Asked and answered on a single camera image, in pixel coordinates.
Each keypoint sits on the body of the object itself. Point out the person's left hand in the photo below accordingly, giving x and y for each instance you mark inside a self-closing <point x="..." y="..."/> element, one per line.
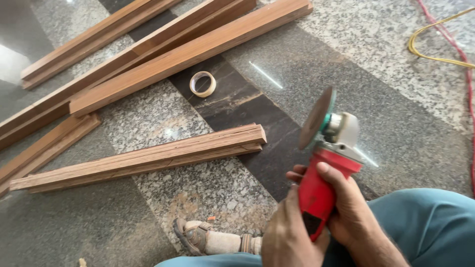
<point x="284" y="237"/>

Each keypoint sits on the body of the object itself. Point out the person's right hand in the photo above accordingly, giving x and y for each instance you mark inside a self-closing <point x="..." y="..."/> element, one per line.
<point x="350" y="218"/>

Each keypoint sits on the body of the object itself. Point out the person's left fingers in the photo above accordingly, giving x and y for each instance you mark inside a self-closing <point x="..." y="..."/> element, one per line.
<point x="291" y="198"/>

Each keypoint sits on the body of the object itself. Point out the red angle grinder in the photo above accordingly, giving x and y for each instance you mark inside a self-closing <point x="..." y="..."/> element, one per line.
<point x="315" y="193"/>

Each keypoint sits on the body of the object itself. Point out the brown sandal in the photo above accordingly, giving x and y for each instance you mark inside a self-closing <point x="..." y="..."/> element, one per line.
<point x="191" y="237"/>

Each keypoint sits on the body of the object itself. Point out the roll of beige masking tape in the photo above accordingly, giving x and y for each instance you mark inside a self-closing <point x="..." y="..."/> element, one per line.
<point x="211" y="87"/>

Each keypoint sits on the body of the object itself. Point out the person's teal trousers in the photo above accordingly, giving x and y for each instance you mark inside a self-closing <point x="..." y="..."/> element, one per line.
<point x="426" y="226"/>

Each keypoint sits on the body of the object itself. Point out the rough-edged wooden moulding piece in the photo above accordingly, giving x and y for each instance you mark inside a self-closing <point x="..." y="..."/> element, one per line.
<point x="148" y="157"/>

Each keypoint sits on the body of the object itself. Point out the thick wooden moulding beam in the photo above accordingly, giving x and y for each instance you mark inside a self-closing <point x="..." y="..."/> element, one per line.
<point x="193" y="52"/>

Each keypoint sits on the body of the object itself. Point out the small wood chip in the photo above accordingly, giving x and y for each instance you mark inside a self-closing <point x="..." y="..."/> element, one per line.
<point x="82" y="263"/>

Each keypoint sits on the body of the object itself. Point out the long grooved wooden moulding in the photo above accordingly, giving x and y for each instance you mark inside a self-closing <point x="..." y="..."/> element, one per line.
<point x="92" y="37"/>
<point x="122" y="59"/>

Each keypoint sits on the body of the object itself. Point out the short wooden moulding piece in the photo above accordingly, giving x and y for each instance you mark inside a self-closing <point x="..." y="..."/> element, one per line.
<point x="48" y="146"/>

